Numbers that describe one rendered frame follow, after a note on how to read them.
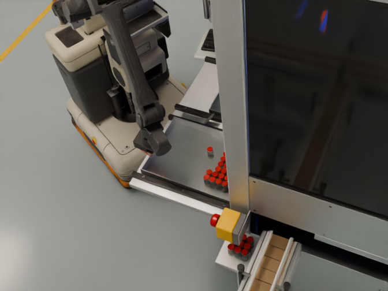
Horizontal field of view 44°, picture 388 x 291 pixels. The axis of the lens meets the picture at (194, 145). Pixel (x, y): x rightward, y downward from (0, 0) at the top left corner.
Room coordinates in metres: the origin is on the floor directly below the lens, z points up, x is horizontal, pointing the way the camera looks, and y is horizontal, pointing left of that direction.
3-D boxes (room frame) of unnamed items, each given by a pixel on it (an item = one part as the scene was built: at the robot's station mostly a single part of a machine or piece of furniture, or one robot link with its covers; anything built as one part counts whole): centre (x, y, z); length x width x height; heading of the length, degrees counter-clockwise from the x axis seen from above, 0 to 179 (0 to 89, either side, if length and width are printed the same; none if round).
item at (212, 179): (0.96, -0.09, 0.90); 0.18 x 0.02 x 0.05; 146
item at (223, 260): (0.64, -0.09, 0.87); 0.14 x 0.13 x 0.02; 57
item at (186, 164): (1.01, -0.01, 0.90); 0.34 x 0.26 x 0.04; 56
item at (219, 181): (0.95, -0.10, 0.90); 0.18 x 0.02 x 0.05; 146
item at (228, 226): (0.67, -0.07, 0.99); 0.08 x 0.07 x 0.07; 57
